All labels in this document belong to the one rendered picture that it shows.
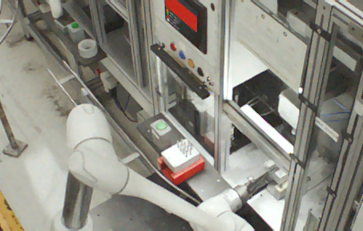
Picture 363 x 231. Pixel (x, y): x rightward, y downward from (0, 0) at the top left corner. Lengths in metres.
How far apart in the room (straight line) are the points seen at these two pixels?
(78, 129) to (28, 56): 2.73
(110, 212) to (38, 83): 1.88
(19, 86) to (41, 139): 0.57
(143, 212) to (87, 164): 0.90
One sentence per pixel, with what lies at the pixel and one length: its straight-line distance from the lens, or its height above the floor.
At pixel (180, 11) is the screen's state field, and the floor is 1.65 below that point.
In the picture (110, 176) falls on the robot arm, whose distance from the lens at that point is 1.75.
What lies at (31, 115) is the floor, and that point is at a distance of 4.04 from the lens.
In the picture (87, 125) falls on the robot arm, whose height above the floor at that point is 1.50.
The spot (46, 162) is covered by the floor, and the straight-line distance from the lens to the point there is 3.73.
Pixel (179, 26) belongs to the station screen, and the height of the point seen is 1.58.
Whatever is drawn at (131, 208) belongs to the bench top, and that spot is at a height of 0.68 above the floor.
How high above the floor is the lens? 2.82
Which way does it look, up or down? 47 degrees down
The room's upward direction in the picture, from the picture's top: 3 degrees clockwise
